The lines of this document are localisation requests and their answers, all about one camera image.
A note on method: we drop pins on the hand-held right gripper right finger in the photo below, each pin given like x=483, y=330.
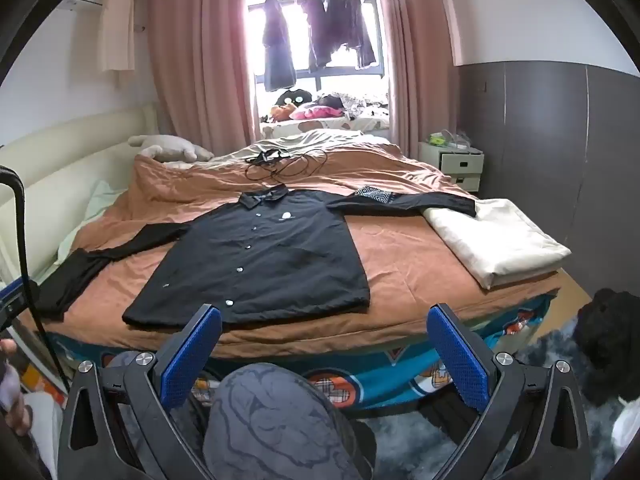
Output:
x=457, y=355

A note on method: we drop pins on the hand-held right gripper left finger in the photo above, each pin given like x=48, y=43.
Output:
x=190, y=355

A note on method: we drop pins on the black button shirt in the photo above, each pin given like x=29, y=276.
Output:
x=260, y=260

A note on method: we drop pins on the pile of printed clothes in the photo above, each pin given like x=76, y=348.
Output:
x=360, y=105

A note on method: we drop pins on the person's left hand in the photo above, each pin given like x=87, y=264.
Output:
x=10, y=390

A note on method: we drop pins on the cartoon printed bed sheet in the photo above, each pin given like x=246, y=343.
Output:
x=370, y=385

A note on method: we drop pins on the grey shaggy rug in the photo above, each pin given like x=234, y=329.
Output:
x=550, y=340

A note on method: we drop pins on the brown fleece blanket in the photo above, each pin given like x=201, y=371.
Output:
x=400, y=260

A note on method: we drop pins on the person's leg in grey pants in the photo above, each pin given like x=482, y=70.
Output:
x=280, y=425

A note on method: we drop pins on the cream folded blanket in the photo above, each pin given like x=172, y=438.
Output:
x=495, y=245

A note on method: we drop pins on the pale green pillow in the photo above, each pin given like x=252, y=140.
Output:
x=95, y=205

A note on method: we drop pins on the black fluffy bundle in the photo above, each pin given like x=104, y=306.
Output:
x=607, y=345

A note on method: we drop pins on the cream padded bed headboard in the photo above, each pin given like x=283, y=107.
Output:
x=60, y=160

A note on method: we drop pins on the white nightstand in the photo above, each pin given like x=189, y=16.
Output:
x=450, y=165

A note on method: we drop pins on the white plush toy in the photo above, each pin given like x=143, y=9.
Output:
x=165, y=147

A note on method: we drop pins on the green item on nightstand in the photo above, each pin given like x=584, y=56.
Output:
x=437, y=138

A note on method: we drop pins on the white crumpled duvet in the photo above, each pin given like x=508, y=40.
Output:
x=320, y=139

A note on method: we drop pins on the orange plush toy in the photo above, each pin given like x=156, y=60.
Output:
x=281, y=111

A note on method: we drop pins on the pink plush toy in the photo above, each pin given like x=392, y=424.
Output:
x=315, y=111

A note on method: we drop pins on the black plush with white eyes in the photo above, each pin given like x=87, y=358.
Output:
x=292, y=97

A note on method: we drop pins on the cream hanging garment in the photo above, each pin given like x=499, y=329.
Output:
x=116, y=25

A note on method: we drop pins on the pink curtain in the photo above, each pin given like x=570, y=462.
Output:
x=420, y=50
x=200, y=50

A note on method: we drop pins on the dark hanging garment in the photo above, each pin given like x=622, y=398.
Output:
x=350, y=25
x=316, y=30
x=277, y=45

